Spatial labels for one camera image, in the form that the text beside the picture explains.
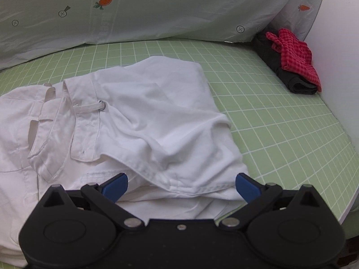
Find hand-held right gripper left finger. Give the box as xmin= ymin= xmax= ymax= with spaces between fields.
xmin=42 ymin=172 xmax=145 ymax=232

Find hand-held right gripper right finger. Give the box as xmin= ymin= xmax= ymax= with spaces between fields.
xmin=218 ymin=172 xmax=324 ymax=232

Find white pants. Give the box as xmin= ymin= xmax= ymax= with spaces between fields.
xmin=0 ymin=55 xmax=251 ymax=267

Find green grid mat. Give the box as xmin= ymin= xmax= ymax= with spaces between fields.
xmin=0 ymin=39 xmax=359 ymax=222

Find black garment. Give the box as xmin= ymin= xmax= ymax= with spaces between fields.
xmin=253 ymin=31 xmax=319 ymax=96

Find red checked cloth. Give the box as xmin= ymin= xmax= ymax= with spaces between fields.
xmin=265 ymin=28 xmax=322 ymax=92

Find white backdrop board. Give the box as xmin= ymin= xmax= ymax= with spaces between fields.
xmin=302 ymin=0 xmax=359 ymax=142

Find carrot printed pale sheet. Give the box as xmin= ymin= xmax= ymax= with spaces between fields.
xmin=0 ymin=0 xmax=328 ymax=71

